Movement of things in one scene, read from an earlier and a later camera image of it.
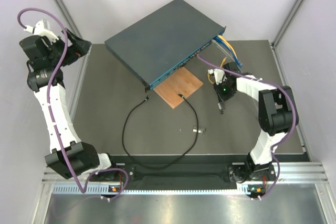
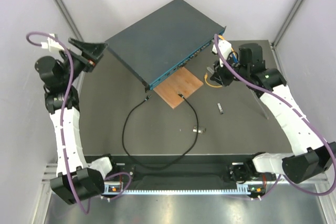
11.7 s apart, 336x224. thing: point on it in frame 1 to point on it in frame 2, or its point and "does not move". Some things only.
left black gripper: x=79 y=48 to x=94 y=50
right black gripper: x=222 y=97 to x=219 y=74
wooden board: x=184 y=83 does not move
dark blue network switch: x=154 y=46 does not move
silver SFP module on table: x=201 y=130 does not move
